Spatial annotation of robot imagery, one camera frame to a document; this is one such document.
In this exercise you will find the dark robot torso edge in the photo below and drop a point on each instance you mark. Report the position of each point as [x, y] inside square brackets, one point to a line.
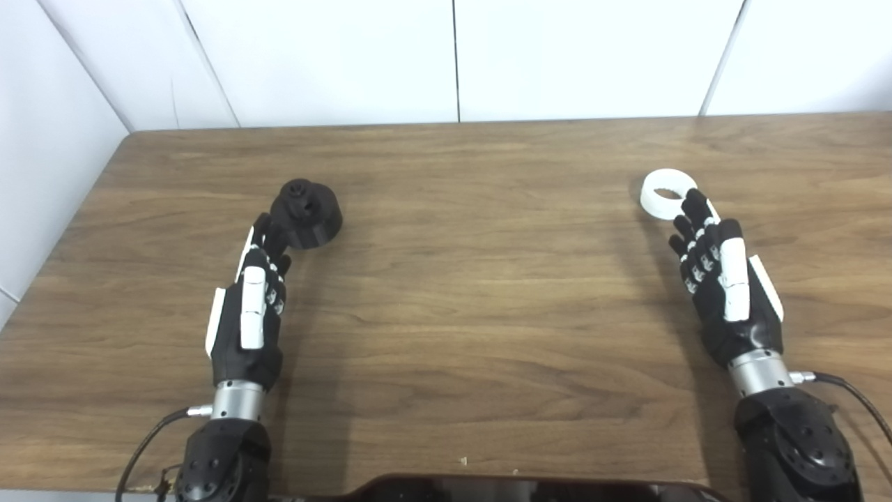
[523, 489]

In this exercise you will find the round black stepped part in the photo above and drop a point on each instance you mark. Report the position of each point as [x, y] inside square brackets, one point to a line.
[313, 216]

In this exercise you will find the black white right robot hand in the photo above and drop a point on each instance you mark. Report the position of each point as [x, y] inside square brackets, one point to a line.
[735, 293]

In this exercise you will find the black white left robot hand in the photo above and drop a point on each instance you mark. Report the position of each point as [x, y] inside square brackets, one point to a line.
[251, 328]

